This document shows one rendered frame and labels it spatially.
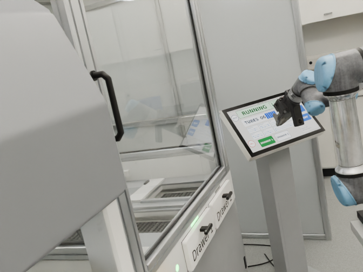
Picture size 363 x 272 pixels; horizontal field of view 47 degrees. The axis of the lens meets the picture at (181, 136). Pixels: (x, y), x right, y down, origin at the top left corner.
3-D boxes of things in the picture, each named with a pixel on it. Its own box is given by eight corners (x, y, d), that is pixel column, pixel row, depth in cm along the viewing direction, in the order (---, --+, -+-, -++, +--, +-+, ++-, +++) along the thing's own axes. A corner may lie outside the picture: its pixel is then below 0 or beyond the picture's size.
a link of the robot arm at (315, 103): (335, 102, 172) (326, 82, 178) (308, 108, 172) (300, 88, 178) (333, 113, 179) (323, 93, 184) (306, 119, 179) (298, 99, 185)
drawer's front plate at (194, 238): (215, 232, 169) (210, 206, 167) (192, 271, 143) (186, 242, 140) (211, 232, 170) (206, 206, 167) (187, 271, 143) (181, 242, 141)
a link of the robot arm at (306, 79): (306, 82, 175) (300, 67, 180) (294, 99, 184) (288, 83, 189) (322, 83, 178) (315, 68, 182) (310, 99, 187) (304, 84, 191)
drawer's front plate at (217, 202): (234, 201, 197) (229, 179, 195) (217, 229, 171) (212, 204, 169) (230, 201, 198) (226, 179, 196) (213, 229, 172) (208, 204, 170)
